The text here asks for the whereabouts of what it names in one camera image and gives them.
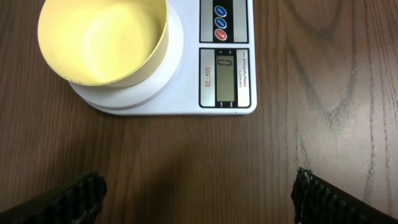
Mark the white digital kitchen scale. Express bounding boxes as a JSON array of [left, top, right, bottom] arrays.
[[72, 0, 257, 116]]

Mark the yellow bowl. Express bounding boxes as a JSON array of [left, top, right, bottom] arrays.
[[37, 0, 169, 87]]

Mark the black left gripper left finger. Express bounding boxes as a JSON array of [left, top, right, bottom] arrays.
[[1, 172, 107, 224]]

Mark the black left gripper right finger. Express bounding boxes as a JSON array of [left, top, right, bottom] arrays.
[[291, 167, 397, 224]]

